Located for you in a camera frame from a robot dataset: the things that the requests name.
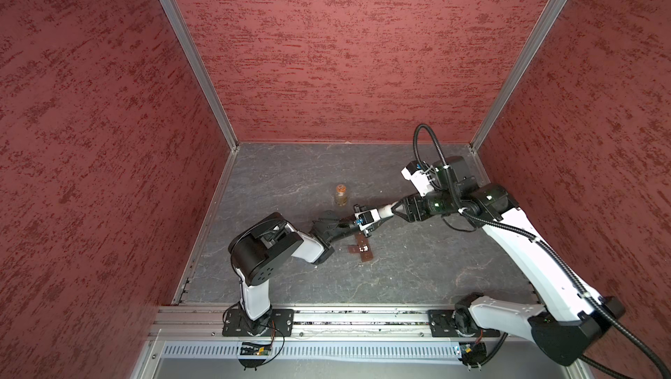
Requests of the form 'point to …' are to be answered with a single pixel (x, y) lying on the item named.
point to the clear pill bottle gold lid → (341, 197)
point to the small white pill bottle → (385, 211)
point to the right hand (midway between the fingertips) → (401, 212)
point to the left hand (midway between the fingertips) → (388, 211)
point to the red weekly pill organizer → (362, 247)
